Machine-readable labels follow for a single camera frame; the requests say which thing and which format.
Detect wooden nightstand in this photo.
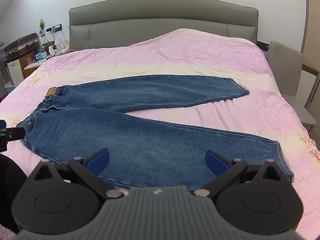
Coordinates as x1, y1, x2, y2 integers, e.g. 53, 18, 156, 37
20, 50, 50, 78

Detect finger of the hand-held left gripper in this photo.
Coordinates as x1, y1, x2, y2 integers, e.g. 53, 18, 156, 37
0, 120, 26, 153

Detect pink bed blanket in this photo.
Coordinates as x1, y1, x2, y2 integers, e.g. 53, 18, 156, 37
0, 28, 320, 235

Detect white cabinet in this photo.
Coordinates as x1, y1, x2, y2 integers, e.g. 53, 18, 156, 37
7, 59, 25, 86

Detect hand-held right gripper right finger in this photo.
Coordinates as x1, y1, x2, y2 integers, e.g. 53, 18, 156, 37
194, 149, 288, 198

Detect wooden desk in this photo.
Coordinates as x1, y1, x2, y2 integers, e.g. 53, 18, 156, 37
301, 63, 320, 110

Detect white table lamp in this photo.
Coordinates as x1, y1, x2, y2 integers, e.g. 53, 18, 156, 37
54, 37, 64, 55

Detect green potted plant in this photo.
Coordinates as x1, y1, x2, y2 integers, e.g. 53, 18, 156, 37
38, 18, 48, 46

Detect person's dark clothing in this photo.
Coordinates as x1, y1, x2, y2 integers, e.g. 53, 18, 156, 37
0, 152, 28, 233

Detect blue denim pants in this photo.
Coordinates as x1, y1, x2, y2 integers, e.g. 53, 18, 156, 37
16, 74, 295, 193

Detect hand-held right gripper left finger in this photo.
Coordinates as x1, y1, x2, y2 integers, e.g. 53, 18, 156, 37
30, 148, 125, 200

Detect dark suitcase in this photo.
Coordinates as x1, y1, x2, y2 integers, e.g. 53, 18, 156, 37
4, 32, 38, 62

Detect pink fluffy cloth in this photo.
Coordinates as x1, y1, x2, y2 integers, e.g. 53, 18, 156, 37
0, 224, 17, 240

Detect grey upholstered chair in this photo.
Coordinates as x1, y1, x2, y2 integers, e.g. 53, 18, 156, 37
267, 41, 317, 128

